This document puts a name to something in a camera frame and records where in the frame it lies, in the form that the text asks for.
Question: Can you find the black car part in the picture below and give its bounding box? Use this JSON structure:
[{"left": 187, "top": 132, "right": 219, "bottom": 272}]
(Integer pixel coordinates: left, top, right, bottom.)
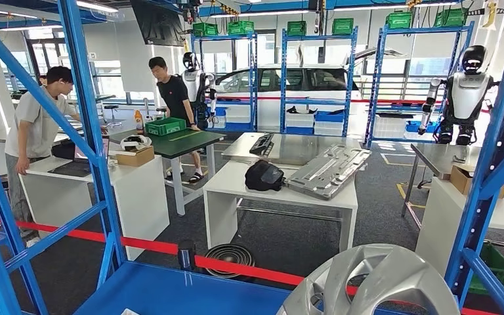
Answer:
[{"left": 285, "top": 105, "right": 318, "bottom": 116}]

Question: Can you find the white headset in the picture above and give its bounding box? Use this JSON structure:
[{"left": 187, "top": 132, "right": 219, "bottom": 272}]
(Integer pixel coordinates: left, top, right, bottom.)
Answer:
[{"left": 119, "top": 135, "right": 153, "bottom": 152}]

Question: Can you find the grey stamped metal panel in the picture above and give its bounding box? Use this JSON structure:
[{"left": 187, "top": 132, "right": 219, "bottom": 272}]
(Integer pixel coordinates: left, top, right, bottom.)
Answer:
[{"left": 284, "top": 144, "right": 372, "bottom": 201}]

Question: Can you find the blue steel shelf rack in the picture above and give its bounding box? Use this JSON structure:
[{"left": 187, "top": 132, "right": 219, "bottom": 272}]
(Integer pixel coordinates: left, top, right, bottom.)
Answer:
[
  {"left": 0, "top": 0, "right": 504, "bottom": 315},
  {"left": 362, "top": 22, "right": 475, "bottom": 150},
  {"left": 279, "top": 26, "right": 360, "bottom": 138},
  {"left": 190, "top": 31, "right": 259, "bottom": 133}
]

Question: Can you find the large white storage bin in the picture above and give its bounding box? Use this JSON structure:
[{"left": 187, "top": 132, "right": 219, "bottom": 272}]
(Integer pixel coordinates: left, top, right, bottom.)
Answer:
[{"left": 373, "top": 115, "right": 406, "bottom": 140}]

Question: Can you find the cardboard box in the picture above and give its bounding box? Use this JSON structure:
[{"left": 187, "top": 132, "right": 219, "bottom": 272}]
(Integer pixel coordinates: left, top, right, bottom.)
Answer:
[
  {"left": 115, "top": 146, "right": 156, "bottom": 168},
  {"left": 448, "top": 164, "right": 504, "bottom": 200}
]

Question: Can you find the black round stanchion base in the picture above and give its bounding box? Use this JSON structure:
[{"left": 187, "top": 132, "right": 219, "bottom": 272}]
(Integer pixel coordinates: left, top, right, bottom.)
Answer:
[{"left": 203, "top": 243, "right": 256, "bottom": 280}]

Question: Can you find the black stanchion post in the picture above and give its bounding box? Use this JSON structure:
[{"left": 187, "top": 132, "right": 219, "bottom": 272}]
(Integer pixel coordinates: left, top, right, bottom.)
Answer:
[{"left": 177, "top": 240, "right": 197, "bottom": 272}]

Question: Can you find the white car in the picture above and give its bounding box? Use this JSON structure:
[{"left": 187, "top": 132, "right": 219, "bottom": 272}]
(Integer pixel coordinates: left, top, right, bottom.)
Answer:
[{"left": 214, "top": 47, "right": 406, "bottom": 132}]

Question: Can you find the black grille part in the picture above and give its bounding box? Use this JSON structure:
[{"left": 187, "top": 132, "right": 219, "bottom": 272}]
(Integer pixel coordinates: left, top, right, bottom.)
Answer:
[{"left": 249, "top": 133, "right": 276, "bottom": 158}]

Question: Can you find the yellow hanging tool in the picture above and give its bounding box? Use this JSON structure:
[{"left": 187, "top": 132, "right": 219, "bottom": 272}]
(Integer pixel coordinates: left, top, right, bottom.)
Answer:
[{"left": 483, "top": 0, "right": 501, "bottom": 30}]

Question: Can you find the blue storage bin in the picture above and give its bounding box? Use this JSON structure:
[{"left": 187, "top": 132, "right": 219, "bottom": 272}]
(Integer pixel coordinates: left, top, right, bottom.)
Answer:
[
  {"left": 405, "top": 121, "right": 436, "bottom": 134},
  {"left": 313, "top": 110, "right": 344, "bottom": 123}
]

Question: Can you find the black bag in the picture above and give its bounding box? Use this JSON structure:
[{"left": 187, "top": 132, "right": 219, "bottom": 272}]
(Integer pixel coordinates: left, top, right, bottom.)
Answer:
[{"left": 51, "top": 138, "right": 77, "bottom": 161}]

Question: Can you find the silver wheel hubcap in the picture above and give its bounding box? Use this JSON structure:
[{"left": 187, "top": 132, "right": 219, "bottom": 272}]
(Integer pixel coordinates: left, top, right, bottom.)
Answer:
[{"left": 276, "top": 243, "right": 461, "bottom": 315}]

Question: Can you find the green plastic crate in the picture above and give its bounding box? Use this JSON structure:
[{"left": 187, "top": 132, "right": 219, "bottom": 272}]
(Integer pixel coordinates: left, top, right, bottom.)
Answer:
[
  {"left": 331, "top": 18, "right": 355, "bottom": 35},
  {"left": 433, "top": 9, "right": 466, "bottom": 28},
  {"left": 227, "top": 20, "right": 255, "bottom": 36},
  {"left": 192, "top": 22, "right": 219, "bottom": 37},
  {"left": 286, "top": 20, "right": 308, "bottom": 37},
  {"left": 467, "top": 241, "right": 504, "bottom": 297},
  {"left": 144, "top": 117, "right": 188, "bottom": 137},
  {"left": 385, "top": 11, "right": 413, "bottom": 30}
]

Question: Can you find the white black humanoid robot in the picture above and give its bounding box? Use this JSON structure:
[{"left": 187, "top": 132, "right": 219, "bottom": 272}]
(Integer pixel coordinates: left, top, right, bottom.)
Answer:
[
  {"left": 180, "top": 51, "right": 219, "bottom": 131},
  {"left": 417, "top": 45, "right": 501, "bottom": 146}
]

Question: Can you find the red barrier belt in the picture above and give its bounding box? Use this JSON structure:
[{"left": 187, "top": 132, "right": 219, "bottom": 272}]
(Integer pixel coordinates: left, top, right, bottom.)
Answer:
[
  {"left": 0, "top": 216, "right": 180, "bottom": 257},
  {"left": 194, "top": 255, "right": 501, "bottom": 315}
]

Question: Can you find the white cabinet desk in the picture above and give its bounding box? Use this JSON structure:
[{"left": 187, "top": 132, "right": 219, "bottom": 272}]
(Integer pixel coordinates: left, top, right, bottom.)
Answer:
[
  {"left": 18, "top": 152, "right": 171, "bottom": 262},
  {"left": 415, "top": 176, "right": 504, "bottom": 279}
]

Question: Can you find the white table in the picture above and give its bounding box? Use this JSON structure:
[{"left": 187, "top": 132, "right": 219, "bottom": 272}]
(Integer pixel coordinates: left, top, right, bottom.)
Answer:
[{"left": 203, "top": 161, "right": 360, "bottom": 253}]

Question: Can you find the black hanging monitor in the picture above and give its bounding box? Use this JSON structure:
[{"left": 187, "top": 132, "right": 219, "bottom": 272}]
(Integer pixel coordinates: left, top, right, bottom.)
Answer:
[{"left": 129, "top": 0, "right": 186, "bottom": 47}]

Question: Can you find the laptop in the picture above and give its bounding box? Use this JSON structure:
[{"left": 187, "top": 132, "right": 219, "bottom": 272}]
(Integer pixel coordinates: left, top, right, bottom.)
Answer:
[{"left": 47, "top": 136, "right": 111, "bottom": 179}]

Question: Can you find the dark green top table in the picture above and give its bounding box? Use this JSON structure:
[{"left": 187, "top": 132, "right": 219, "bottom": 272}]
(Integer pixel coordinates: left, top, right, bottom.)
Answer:
[{"left": 108, "top": 128, "right": 227, "bottom": 217}]

